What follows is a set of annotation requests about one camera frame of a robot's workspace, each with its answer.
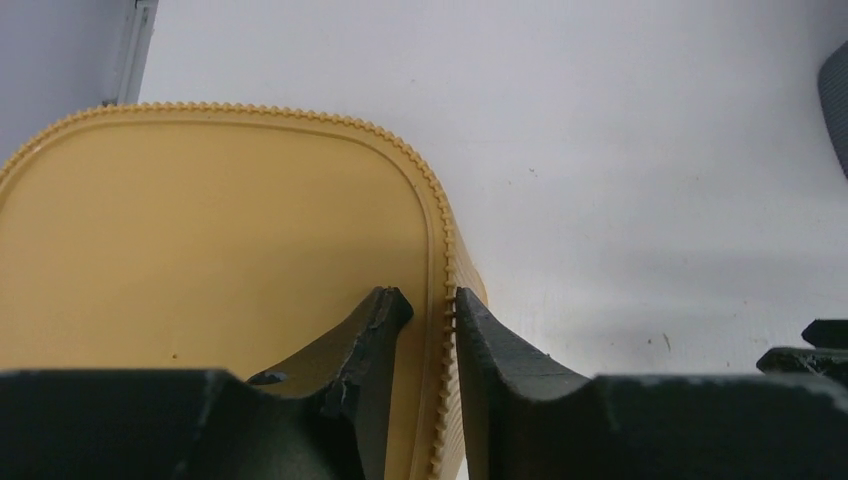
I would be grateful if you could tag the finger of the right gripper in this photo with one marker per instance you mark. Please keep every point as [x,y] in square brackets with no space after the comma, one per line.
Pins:
[827,356]

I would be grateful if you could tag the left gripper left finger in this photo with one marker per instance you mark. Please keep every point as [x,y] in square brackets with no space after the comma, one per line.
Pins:
[322,413]

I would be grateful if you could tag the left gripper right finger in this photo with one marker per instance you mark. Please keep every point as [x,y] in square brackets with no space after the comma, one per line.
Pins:
[525,416]

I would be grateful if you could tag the yellow plastic basket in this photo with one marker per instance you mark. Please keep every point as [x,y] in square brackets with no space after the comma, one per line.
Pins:
[218,235]

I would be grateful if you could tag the grey plastic basket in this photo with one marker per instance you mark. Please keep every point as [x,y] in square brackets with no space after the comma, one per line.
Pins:
[832,91]

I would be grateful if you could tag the left aluminium corner post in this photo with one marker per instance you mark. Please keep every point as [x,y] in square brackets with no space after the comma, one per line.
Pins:
[127,71]

